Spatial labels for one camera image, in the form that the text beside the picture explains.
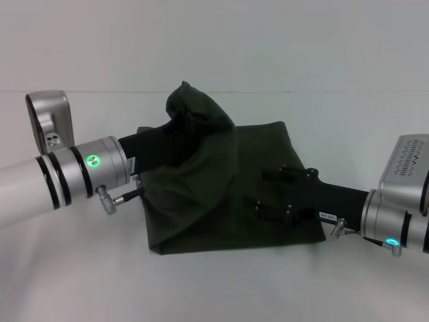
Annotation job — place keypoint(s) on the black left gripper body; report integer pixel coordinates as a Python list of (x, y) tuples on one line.
[(147, 151)]

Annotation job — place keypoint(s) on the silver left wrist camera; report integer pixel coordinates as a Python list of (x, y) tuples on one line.
[(50, 117)]

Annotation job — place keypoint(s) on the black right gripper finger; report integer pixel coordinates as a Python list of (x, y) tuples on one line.
[(268, 209), (285, 175)]

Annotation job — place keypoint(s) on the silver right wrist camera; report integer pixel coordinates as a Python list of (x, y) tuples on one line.
[(405, 167)]

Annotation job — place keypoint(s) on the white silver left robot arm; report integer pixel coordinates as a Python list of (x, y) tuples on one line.
[(50, 181)]

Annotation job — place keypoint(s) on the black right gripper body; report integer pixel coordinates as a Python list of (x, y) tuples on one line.
[(328, 201)]

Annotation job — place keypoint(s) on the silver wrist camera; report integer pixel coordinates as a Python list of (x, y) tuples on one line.
[(50, 117), (405, 167)]

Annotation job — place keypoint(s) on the dark green t-shirt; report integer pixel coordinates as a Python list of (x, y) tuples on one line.
[(234, 184)]

